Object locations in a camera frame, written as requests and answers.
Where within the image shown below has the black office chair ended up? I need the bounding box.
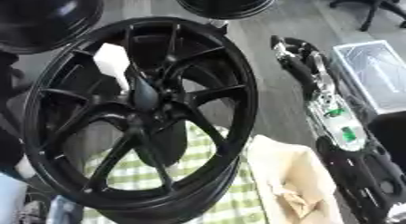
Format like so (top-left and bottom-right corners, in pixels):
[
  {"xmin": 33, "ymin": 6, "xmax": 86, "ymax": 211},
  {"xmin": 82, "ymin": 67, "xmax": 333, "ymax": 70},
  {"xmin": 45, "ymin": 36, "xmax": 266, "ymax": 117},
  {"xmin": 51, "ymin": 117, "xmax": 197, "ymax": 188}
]
[{"xmin": 328, "ymin": 0, "xmax": 406, "ymax": 33}]

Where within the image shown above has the clear plastic box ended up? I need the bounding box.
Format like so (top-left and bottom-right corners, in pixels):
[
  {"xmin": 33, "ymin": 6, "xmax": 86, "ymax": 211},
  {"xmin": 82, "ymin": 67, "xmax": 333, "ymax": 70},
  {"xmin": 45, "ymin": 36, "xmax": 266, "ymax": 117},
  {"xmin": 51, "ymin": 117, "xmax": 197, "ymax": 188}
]
[{"xmin": 330, "ymin": 39, "xmax": 406, "ymax": 115}]

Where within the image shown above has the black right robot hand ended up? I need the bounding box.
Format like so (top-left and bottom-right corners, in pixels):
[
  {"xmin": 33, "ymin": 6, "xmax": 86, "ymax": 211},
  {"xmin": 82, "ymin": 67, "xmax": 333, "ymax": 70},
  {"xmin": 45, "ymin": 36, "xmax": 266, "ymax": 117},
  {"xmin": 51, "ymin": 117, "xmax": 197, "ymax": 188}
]
[{"xmin": 269, "ymin": 34, "xmax": 336, "ymax": 100}]

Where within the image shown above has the black spoked wheel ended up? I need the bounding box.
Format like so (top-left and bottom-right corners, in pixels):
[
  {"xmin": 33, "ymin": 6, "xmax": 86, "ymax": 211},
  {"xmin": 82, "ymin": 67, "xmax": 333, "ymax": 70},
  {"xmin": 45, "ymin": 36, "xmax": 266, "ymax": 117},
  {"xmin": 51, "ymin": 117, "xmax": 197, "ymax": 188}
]
[{"xmin": 20, "ymin": 16, "xmax": 260, "ymax": 224}]

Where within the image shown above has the large black round wheel rim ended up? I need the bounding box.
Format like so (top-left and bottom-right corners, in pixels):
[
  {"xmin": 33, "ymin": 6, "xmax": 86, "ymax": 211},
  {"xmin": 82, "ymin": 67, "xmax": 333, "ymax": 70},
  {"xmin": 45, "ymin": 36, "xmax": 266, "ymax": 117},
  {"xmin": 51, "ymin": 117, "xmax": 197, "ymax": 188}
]
[{"xmin": 0, "ymin": 0, "xmax": 105, "ymax": 55}]

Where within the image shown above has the tan cardboard box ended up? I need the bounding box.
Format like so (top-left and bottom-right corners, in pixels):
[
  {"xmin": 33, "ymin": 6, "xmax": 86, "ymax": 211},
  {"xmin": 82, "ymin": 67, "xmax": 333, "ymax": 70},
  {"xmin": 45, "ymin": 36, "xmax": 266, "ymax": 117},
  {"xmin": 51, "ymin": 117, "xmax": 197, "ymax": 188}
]
[{"xmin": 244, "ymin": 134, "xmax": 346, "ymax": 224}]

